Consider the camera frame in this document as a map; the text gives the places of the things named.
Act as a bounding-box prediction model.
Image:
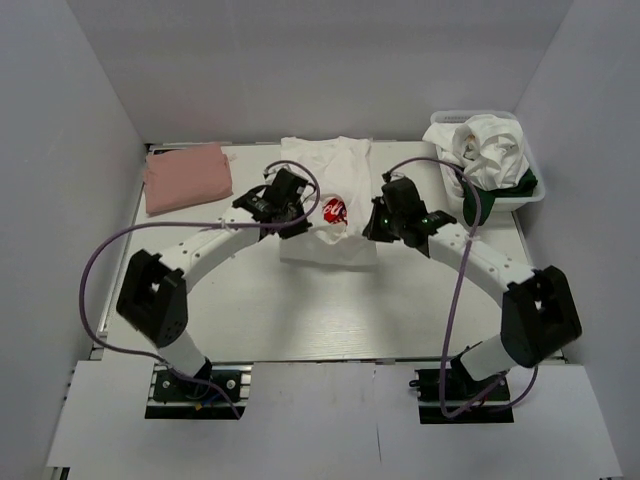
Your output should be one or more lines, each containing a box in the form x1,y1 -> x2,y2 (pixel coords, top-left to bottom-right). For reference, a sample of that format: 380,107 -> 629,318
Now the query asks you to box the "white t-shirt red print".
280,136 -> 377,269

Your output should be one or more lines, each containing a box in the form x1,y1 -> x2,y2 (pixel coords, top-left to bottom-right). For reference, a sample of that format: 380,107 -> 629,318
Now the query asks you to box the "white t-shirt green print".
423,112 -> 543,225

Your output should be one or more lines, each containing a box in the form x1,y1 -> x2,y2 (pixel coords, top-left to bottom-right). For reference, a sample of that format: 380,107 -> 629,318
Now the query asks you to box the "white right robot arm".
364,178 -> 583,399

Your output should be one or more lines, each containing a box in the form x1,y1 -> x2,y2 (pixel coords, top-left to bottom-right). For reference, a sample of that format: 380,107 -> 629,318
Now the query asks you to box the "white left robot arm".
116,167 -> 320,399

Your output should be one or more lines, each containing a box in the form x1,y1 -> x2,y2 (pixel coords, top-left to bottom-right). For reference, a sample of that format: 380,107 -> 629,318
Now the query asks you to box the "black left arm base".
145,364 -> 251,420

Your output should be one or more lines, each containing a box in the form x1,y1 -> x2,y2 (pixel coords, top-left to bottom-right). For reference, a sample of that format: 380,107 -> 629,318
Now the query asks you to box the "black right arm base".
409,368 -> 514,425

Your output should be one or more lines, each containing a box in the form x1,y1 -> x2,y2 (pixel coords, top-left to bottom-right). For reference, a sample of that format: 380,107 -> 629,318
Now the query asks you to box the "white plastic basket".
423,110 -> 546,212

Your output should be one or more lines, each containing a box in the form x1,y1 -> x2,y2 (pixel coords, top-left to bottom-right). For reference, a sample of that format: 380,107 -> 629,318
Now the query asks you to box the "folded pink t-shirt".
144,143 -> 233,216

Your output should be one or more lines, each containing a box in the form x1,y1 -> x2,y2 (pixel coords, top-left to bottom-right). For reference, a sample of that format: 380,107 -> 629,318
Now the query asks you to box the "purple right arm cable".
382,157 -> 540,419

